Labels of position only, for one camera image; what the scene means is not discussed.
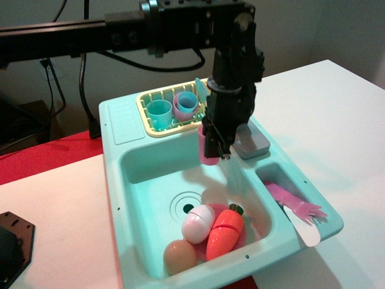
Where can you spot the red cloth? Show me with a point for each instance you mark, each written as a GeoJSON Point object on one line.
{"type": "Point", "coordinates": [47, 156]}

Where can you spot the brown toy egg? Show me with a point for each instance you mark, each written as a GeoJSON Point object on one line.
{"type": "Point", "coordinates": [179, 256]}

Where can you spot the pink plastic cup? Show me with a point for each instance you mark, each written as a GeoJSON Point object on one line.
{"type": "Point", "coordinates": [201, 145]}

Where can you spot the pink toy fork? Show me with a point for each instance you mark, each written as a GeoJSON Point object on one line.
{"type": "Point", "coordinates": [303, 210]}

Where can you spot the blue cup inside lilac cup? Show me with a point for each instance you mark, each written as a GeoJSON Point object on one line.
{"type": "Point", "coordinates": [187, 102]}

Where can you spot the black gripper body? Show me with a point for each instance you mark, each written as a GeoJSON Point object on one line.
{"type": "Point", "coordinates": [229, 108]}

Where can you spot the lilac cup in rack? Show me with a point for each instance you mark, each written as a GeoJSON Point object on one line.
{"type": "Point", "coordinates": [180, 115]}

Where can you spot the orange toy carrot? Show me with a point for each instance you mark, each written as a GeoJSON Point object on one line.
{"type": "Point", "coordinates": [225, 232]}

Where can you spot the black metal base plate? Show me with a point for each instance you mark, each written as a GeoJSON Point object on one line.
{"type": "Point", "coordinates": [17, 241]}

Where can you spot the white toy knife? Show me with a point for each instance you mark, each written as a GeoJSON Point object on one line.
{"type": "Point", "coordinates": [307, 232]}

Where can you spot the yellow dish rack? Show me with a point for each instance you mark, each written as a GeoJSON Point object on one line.
{"type": "Point", "coordinates": [168, 93]}

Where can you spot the white wall outlet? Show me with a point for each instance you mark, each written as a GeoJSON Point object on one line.
{"type": "Point", "coordinates": [47, 71]}

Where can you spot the teal toy sink unit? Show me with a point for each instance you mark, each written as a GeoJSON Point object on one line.
{"type": "Point", "coordinates": [154, 177]}

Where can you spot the dark box in background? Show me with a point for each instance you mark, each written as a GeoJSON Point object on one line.
{"type": "Point", "coordinates": [27, 125]}

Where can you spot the white toy egg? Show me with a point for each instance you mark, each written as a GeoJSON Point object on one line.
{"type": "Point", "coordinates": [198, 224]}

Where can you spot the teal plate in rack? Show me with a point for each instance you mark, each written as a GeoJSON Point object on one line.
{"type": "Point", "coordinates": [202, 93]}

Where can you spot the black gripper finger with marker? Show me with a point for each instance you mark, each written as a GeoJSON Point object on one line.
{"type": "Point", "coordinates": [216, 143]}

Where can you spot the teal cup in rack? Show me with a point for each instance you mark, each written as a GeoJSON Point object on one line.
{"type": "Point", "coordinates": [160, 112]}

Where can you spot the grey toy faucet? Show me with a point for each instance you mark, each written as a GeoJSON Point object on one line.
{"type": "Point", "coordinates": [250, 142]}

